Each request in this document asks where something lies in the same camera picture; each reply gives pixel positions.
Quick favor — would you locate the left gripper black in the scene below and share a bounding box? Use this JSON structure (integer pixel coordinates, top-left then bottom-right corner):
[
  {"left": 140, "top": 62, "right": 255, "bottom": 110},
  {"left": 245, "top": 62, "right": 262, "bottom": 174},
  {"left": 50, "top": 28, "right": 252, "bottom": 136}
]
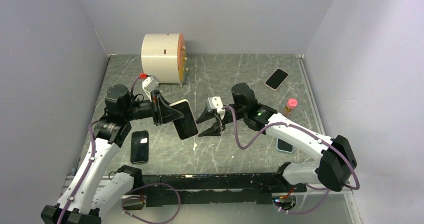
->
[{"left": 122, "top": 89, "right": 184, "bottom": 126}]

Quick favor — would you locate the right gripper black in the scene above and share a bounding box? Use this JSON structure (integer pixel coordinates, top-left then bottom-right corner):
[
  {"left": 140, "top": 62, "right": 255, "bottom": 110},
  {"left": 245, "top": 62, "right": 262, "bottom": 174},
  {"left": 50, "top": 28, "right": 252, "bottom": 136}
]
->
[{"left": 194, "top": 104, "right": 247, "bottom": 137}]

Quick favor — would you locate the beige phone case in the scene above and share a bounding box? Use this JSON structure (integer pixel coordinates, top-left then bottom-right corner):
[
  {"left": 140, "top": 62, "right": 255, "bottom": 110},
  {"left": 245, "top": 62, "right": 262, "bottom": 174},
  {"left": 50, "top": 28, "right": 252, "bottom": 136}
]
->
[{"left": 168, "top": 99, "right": 199, "bottom": 141}]

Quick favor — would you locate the black smartphone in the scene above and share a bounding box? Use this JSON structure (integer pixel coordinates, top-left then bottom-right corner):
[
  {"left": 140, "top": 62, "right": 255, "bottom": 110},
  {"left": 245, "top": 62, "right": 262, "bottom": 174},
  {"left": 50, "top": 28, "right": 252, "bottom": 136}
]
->
[{"left": 172, "top": 102, "right": 199, "bottom": 140}]

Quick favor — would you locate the phone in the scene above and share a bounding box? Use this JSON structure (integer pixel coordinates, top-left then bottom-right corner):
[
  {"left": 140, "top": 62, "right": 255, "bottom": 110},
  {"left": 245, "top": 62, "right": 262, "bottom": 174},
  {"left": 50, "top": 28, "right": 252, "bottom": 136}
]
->
[
  {"left": 130, "top": 130, "right": 149, "bottom": 164},
  {"left": 276, "top": 139, "right": 294, "bottom": 153},
  {"left": 264, "top": 68, "right": 289, "bottom": 91}
]

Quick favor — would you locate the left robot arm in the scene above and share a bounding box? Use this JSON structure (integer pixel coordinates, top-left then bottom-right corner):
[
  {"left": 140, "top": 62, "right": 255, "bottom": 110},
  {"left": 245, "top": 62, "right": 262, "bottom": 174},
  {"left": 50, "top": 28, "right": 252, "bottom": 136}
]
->
[{"left": 40, "top": 84, "right": 184, "bottom": 224}]

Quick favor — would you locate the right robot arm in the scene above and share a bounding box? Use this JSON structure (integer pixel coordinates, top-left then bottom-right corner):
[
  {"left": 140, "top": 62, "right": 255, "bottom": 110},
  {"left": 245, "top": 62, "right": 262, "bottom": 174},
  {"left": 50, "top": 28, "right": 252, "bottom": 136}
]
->
[{"left": 196, "top": 82, "right": 360, "bottom": 192}]

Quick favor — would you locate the phone in blue case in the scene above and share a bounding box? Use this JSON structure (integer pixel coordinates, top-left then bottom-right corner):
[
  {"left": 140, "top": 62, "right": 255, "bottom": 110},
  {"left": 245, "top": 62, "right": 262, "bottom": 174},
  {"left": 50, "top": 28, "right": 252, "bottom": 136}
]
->
[{"left": 276, "top": 139, "right": 294, "bottom": 153}]

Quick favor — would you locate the phone in pink case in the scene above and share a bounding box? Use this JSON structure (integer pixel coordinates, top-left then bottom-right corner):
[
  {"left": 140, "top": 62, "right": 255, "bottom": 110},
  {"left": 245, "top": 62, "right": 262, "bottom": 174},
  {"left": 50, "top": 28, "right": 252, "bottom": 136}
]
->
[{"left": 264, "top": 68, "right": 289, "bottom": 91}]

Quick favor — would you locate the white cylindrical drum device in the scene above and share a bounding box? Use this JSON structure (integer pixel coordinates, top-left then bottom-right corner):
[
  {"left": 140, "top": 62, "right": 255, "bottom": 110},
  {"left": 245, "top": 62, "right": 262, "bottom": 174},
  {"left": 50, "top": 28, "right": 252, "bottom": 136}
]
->
[{"left": 140, "top": 33, "right": 188, "bottom": 86}]

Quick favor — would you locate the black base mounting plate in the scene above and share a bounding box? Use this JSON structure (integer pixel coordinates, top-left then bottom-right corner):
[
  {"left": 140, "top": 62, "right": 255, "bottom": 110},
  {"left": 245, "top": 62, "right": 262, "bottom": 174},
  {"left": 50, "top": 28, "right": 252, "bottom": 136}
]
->
[{"left": 125, "top": 173, "right": 307, "bottom": 207}]

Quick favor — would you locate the pink capped small bottle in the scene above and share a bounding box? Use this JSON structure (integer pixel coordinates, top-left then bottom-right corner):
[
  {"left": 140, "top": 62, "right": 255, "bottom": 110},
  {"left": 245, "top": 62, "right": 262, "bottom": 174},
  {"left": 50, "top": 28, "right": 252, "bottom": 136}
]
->
[{"left": 282, "top": 98, "right": 298, "bottom": 118}]

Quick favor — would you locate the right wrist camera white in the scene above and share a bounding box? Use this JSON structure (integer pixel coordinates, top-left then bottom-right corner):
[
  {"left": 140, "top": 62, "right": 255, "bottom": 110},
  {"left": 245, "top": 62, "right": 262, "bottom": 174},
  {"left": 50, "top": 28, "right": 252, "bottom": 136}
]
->
[{"left": 205, "top": 96, "right": 226, "bottom": 115}]

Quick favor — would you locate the aluminium frame rail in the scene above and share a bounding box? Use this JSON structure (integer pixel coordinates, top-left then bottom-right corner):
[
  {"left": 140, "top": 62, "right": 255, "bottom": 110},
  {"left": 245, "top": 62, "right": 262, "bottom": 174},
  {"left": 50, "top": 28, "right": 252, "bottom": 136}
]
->
[{"left": 52, "top": 168, "right": 364, "bottom": 224}]

